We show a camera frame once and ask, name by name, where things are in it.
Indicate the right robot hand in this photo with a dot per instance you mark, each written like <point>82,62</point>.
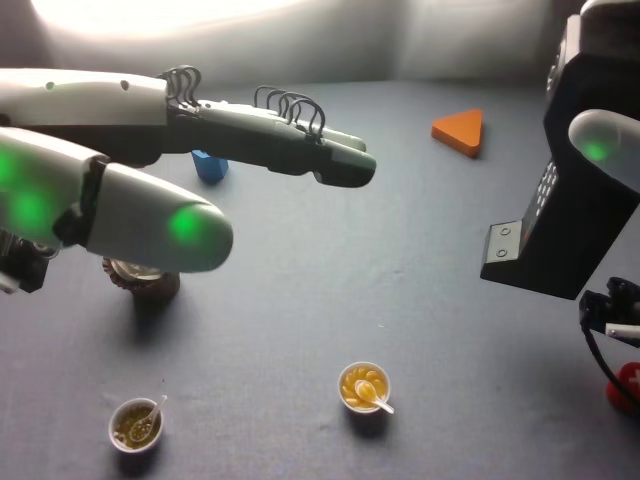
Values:
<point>605,145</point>

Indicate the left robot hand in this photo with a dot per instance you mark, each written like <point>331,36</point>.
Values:
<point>100,105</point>

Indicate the black walkie-talkie radio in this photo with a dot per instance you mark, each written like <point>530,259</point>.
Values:
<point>570,240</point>

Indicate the blue hexagon block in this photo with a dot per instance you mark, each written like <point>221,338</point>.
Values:
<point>210,167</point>

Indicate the orange triangle block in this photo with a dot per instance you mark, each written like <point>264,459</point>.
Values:
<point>460,131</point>

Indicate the toy cupcake with heart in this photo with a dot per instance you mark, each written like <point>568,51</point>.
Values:
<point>150,285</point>

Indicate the white backdrop sheet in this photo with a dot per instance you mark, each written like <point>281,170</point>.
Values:
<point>400,40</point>

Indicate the red cylinder block white cross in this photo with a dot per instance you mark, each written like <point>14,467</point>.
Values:
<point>625,387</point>

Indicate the grey table cloth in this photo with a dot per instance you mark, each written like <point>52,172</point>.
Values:
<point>300,310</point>

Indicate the small white toy spoon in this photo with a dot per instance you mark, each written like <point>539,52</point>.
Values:
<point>367,389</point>
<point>156,409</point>

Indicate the toy bowl of green soup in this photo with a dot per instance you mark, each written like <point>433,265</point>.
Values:
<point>135,446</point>

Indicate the toy bowl of orange slices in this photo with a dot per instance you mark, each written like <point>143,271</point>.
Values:
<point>350,382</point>

